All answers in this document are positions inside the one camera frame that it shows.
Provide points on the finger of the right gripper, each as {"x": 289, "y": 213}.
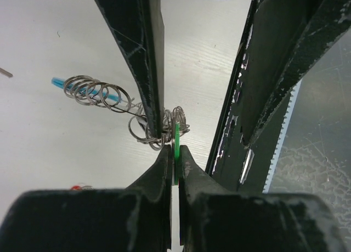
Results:
{"x": 283, "y": 40}
{"x": 138, "y": 29}

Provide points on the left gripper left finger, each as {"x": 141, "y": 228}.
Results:
{"x": 136, "y": 218}

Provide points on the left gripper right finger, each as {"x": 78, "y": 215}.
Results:
{"x": 215, "y": 219}

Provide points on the large keyring with blue handle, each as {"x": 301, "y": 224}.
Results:
{"x": 88, "y": 91}

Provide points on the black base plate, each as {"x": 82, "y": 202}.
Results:
{"x": 230, "y": 164}

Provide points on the white slotted cable duct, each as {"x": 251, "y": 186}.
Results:
{"x": 282, "y": 134}

